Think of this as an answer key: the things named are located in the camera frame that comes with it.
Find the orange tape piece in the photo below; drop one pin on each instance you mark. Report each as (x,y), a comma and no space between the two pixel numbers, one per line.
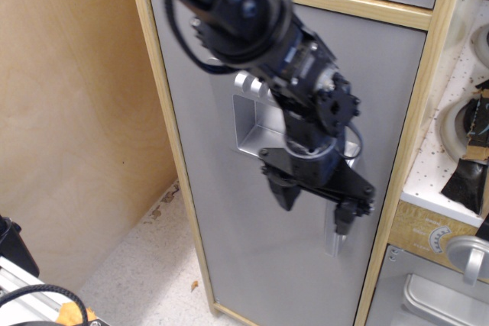
(69,314)

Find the silver oven knob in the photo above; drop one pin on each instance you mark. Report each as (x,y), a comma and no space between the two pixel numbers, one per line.
(469,254)

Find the grey oven door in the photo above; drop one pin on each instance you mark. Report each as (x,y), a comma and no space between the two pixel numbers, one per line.
(387,304)

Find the black box left edge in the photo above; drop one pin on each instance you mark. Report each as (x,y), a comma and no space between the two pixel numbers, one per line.
(14,249)

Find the wooden toy kitchen frame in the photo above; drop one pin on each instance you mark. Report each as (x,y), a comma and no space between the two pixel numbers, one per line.
(434,22)

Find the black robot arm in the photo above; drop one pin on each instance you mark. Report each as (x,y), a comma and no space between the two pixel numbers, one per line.
(266,39)

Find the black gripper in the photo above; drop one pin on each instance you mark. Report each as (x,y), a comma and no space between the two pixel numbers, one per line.
(324,172)

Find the aluminium rail base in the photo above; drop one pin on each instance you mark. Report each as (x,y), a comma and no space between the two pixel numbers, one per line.
(25,300)

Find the grey fridge door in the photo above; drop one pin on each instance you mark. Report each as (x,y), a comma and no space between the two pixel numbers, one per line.
(267,264)

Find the silver fridge door handle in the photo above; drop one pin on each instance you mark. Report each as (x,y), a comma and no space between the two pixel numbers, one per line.
(333,241)

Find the white speckled sink counter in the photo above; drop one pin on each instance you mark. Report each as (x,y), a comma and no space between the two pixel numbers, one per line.
(463,65)

